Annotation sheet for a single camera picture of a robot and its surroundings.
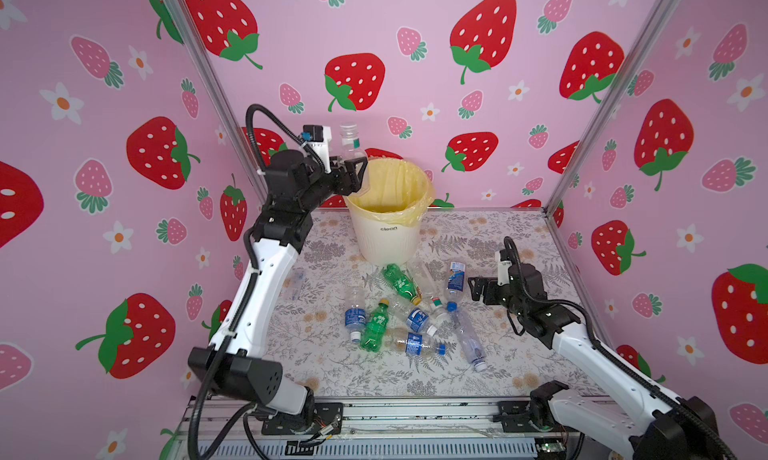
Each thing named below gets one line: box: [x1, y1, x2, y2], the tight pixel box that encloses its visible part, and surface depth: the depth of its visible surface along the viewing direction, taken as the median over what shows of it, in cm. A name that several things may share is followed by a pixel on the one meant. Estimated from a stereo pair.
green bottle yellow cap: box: [360, 298, 391, 353], surface depth 87 cm
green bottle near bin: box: [383, 263, 423, 305], surface depth 96 cm
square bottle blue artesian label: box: [444, 261, 468, 312], surface depth 97 cm
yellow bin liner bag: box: [343, 158, 435, 227], surface depth 99 cm
